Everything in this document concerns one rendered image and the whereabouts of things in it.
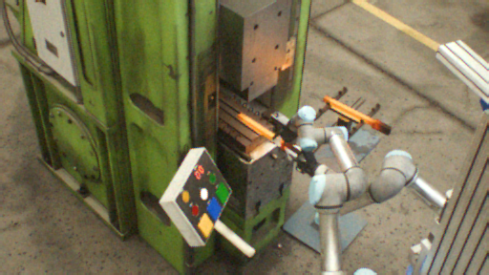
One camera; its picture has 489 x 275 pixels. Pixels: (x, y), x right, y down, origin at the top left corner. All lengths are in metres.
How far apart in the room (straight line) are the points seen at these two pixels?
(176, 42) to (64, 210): 1.93
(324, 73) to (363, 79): 0.32
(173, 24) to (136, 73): 0.60
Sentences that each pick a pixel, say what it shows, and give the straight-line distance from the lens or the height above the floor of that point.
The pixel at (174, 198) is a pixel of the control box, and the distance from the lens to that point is 2.76.
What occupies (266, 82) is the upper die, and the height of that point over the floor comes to 1.32.
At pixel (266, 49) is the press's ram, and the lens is 2.97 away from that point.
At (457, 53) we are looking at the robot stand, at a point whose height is 2.03.
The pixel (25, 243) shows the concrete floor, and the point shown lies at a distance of 4.26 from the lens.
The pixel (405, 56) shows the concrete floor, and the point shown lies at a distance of 5.69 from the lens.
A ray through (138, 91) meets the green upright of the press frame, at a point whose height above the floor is 1.18.
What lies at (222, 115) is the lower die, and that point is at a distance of 3.42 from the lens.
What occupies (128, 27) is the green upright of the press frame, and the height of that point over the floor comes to 1.56.
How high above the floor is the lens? 3.30
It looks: 44 degrees down
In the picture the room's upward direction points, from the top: 3 degrees clockwise
